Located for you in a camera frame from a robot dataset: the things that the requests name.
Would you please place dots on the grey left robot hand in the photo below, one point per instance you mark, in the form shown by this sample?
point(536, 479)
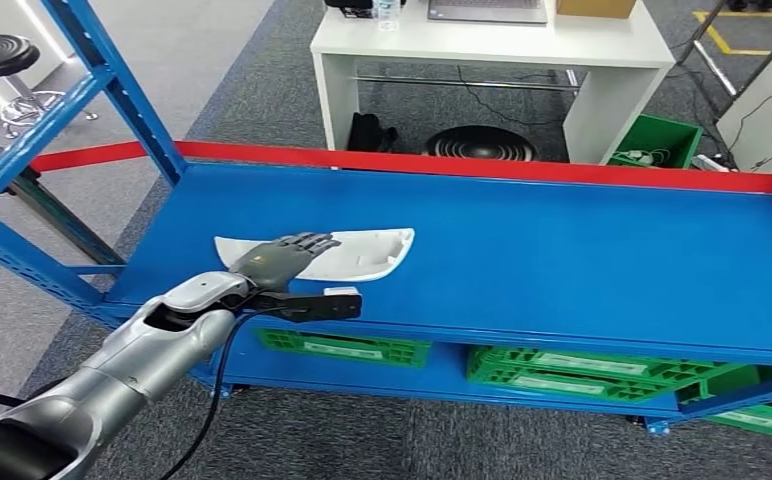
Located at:
point(270, 262)

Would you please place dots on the white curved plastic part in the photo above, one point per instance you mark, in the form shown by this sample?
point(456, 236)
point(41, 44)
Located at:
point(373, 255)

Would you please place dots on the blue metal shelf rack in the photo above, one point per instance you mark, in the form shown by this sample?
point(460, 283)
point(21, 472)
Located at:
point(558, 252)

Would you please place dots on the green plastic crate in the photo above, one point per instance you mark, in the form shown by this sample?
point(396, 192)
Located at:
point(691, 371)
point(280, 341)
point(492, 383)

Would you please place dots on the black bag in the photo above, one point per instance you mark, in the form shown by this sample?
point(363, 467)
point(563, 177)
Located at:
point(369, 132)

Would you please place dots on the black stanchion chrome base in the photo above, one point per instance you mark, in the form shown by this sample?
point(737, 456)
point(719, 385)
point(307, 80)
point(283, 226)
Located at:
point(61, 218)

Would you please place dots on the red barrier belt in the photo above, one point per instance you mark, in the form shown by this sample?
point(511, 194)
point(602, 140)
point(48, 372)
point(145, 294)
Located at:
point(492, 169)

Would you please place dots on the black device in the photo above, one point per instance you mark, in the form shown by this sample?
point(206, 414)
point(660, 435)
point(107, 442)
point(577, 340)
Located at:
point(349, 8)

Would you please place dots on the clear water bottle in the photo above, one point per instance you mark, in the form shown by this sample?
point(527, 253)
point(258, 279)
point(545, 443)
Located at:
point(386, 16)

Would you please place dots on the white desk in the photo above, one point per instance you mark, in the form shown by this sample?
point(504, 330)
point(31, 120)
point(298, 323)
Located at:
point(492, 43)

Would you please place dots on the grey laptop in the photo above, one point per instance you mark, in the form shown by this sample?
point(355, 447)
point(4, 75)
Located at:
point(485, 10)

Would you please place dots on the white power strip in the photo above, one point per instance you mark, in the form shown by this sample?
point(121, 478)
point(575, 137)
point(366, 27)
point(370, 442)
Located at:
point(710, 163)

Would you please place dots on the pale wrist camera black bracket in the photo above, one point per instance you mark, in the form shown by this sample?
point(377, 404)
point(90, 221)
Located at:
point(320, 307)

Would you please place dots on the steel tube frame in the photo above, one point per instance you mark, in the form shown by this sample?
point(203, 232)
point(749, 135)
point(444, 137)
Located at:
point(715, 69)

